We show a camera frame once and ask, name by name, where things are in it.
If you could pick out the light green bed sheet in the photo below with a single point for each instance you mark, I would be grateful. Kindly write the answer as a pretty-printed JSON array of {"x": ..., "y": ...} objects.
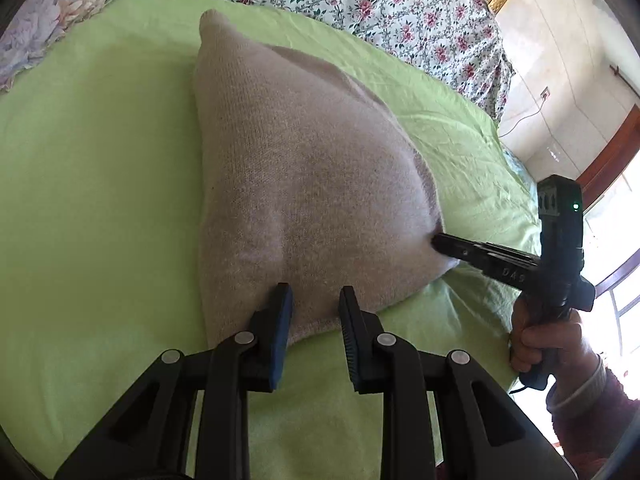
[{"x": 100, "y": 160}]

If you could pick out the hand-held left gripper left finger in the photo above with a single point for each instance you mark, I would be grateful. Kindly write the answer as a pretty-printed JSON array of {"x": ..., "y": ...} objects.
[{"x": 280, "y": 330}]

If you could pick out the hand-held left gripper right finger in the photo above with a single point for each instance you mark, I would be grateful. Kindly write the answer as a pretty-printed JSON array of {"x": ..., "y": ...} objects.
[{"x": 350, "y": 330}]

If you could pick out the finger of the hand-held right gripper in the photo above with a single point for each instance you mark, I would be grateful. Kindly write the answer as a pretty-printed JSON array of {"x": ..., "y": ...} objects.
[
  {"x": 480, "y": 257},
  {"x": 505, "y": 249}
]

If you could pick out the pastel floral cloth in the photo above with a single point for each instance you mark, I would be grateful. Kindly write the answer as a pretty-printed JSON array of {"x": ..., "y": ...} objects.
[{"x": 40, "y": 25}]

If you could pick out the person's right hand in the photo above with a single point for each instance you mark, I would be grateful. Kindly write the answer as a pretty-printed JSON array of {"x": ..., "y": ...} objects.
[{"x": 570, "y": 345}]

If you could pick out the person's right forearm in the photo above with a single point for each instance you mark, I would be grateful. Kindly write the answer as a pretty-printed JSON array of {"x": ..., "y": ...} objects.
[{"x": 600, "y": 420}]

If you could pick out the light blue sheet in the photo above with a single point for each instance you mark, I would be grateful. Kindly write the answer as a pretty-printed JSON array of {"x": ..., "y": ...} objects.
[{"x": 515, "y": 167}]

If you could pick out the brown wooden door frame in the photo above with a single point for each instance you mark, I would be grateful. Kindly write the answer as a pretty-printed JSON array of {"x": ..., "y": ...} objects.
[{"x": 612, "y": 160}]

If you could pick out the beige knitted sweater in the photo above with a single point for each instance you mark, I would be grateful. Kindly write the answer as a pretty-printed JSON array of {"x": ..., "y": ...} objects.
[{"x": 300, "y": 170}]

